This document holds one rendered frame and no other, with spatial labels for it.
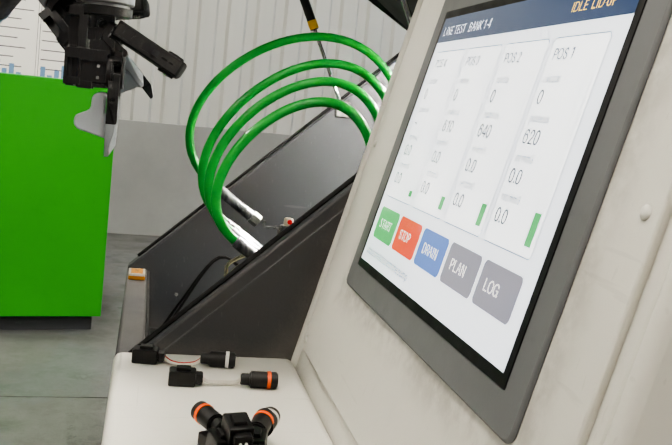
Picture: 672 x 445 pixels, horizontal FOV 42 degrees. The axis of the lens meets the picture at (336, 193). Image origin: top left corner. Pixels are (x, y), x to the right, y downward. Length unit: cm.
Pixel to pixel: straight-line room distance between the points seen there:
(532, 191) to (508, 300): 8
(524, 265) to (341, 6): 760
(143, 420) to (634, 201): 56
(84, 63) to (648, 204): 93
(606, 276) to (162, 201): 745
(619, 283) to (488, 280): 15
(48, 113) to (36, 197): 43
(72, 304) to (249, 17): 394
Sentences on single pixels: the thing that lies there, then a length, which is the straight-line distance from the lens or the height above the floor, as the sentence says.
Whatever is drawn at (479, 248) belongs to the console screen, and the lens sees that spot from 67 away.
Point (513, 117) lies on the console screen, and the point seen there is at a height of 131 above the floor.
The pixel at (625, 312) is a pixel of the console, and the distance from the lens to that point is 50.
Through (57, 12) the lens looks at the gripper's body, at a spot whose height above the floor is 141.
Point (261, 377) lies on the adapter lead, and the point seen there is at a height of 99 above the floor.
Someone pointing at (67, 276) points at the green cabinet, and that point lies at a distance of 474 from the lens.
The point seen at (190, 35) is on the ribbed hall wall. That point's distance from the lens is 792.
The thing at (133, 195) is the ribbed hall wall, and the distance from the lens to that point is 789.
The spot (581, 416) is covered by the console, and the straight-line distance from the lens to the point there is 51.
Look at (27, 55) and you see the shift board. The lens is 781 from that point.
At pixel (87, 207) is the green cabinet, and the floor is 66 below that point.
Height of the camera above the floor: 131
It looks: 6 degrees down
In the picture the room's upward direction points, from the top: 6 degrees clockwise
